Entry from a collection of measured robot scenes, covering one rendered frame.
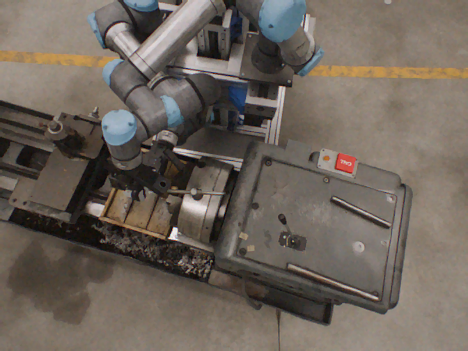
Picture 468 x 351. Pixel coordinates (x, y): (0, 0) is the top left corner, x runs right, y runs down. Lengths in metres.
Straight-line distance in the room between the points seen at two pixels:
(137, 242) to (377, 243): 1.15
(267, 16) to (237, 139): 1.55
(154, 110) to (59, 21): 2.61
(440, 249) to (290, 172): 1.78
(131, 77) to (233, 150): 1.49
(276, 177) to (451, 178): 1.98
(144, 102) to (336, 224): 0.71
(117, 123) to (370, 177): 0.84
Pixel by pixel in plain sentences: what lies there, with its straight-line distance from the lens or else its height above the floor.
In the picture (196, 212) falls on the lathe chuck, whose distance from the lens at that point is 1.16.
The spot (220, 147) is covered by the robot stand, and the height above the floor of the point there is 0.21.
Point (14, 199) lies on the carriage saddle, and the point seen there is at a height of 0.90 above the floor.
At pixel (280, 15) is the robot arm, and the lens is 0.86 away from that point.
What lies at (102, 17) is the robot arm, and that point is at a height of 1.38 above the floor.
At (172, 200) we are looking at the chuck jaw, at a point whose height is 1.10.
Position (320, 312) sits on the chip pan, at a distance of 1.87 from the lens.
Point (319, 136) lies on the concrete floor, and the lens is 2.68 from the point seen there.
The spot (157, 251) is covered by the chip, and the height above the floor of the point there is 0.58.
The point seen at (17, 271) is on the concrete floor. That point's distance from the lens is 2.70.
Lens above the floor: 2.35
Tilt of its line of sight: 72 degrees down
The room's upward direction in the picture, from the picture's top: 6 degrees clockwise
